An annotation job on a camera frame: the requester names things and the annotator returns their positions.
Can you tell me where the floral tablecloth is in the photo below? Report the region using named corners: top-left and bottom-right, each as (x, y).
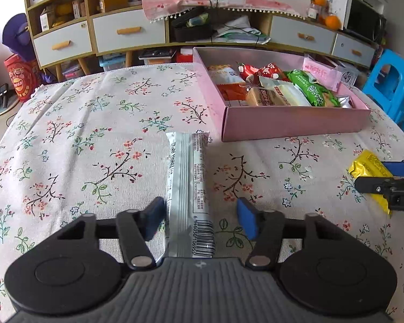
top-left (0, 61), bottom-right (404, 323)

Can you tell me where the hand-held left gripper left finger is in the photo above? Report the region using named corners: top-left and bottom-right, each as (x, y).
top-left (57, 196), bottom-right (166, 271)

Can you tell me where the long silver white snack packet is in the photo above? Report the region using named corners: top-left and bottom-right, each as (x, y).
top-left (165, 131), bottom-right (218, 259)

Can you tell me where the red box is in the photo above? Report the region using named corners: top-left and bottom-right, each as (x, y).
top-left (176, 49), bottom-right (194, 64)

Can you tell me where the black container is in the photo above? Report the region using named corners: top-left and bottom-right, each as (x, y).
top-left (172, 7), bottom-right (214, 43)

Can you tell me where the wide clear storage bin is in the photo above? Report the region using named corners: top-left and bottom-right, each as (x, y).
top-left (139, 49), bottom-right (177, 66)

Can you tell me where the blue lid storage bin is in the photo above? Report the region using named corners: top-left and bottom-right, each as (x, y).
top-left (99, 54), bottom-right (127, 71)

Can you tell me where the white cabinet drawer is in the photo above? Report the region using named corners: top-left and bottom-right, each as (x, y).
top-left (92, 8), bottom-right (167, 54)
top-left (270, 15), bottom-right (337, 54)
top-left (33, 20), bottom-right (94, 67)
top-left (332, 34), bottom-right (376, 68)

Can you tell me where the red round gift bag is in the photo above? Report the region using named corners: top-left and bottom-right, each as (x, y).
top-left (3, 53), bottom-right (39, 103)

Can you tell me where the purple round object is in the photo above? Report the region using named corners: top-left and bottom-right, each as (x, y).
top-left (2, 13), bottom-right (36, 61)

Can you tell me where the small white orange snack packet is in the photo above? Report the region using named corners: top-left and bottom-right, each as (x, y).
top-left (207, 65), bottom-right (246, 85)

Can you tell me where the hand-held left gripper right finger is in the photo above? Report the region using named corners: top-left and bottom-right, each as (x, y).
top-left (236, 197), bottom-right (346, 271)

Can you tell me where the pink cloth cover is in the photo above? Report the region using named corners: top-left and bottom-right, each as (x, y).
top-left (141, 0), bottom-right (305, 24)

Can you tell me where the blue plastic stool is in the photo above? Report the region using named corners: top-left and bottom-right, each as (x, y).
top-left (362, 49), bottom-right (404, 132)

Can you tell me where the clear cream cake packet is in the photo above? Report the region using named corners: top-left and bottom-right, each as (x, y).
top-left (259, 76), bottom-right (311, 107)

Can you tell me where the green snack packet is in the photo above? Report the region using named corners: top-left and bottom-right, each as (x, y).
top-left (283, 69), bottom-right (341, 108)

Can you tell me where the brown wafer packet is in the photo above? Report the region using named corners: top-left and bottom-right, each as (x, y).
top-left (245, 87), bottom-right (277, 107)

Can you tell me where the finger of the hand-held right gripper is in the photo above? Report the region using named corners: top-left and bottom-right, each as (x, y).
top-left (354, 176), bottom-right (396, 196)
top-left (380, 156), bottom-right (404, 178)

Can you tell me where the pink cardboard box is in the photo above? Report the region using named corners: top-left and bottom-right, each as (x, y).
top-left (193, 46), bottom-right (371, 142)

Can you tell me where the microwave oven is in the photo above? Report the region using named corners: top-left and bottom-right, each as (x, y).
top-left (343, 0), bottom-right (388, 43)

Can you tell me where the pile of papers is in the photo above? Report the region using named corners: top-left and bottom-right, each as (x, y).
top-left (212, 15), bottom-right (271, 45)

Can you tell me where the long wooden low cabinet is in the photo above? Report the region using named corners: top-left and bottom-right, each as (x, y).
top-left (91, 5), bottom-right (378, 71)

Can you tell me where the pink flower snack packet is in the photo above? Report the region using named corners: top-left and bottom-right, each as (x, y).
top-left (302, 57), bottom-right (341, 92)

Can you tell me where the yellow snack packet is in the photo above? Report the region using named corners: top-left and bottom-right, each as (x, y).
top-left (348, 150), bottom-right (395, 216)

